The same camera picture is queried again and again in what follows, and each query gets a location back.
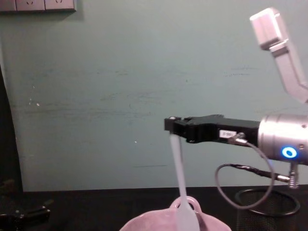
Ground black table cloth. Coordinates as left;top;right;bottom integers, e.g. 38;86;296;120
0;185;308;231

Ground black upright panel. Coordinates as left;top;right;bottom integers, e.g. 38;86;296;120
0;36;24;193

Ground white plastic spatula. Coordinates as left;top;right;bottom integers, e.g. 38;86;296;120
169;133;201;231

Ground thin dark gripper cable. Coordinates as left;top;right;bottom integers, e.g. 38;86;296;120
215;133;293;209

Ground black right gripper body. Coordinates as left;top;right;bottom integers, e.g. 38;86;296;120
198;114;261;145

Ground black mesh pen holder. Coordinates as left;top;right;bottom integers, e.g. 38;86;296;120
234;188;301;231

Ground white wall socket plate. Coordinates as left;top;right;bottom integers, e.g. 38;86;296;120
44;0;77;13
0;0;17;12
15;0;46;12

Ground pink bowl with handle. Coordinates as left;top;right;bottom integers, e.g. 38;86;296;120
119;195;233;231

